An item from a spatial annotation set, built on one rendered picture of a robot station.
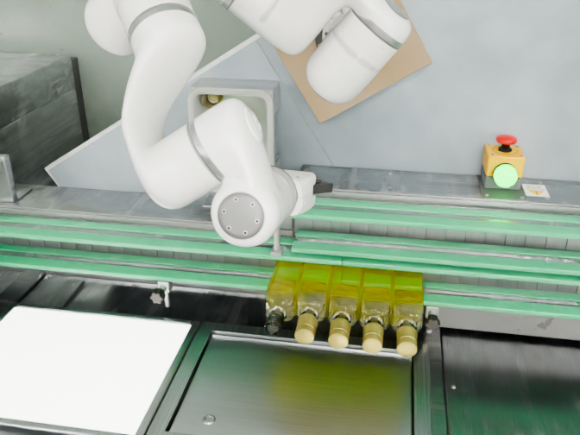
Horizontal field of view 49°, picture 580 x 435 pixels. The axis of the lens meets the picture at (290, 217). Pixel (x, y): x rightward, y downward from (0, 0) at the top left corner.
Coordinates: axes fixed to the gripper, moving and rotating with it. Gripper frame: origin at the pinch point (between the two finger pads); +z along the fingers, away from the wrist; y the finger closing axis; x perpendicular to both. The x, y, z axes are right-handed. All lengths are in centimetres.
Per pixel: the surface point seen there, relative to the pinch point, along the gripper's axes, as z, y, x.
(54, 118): 95, -90, 0
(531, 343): 40, 47, -37
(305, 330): 9.0, 2.8, -26.8
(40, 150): 87, -90, -9
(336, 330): 9.7, 8.0, -26.6
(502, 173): 34.2, 36.2, -1.0
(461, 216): 29.9, 28.8, -9.1
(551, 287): 37, 49, -24
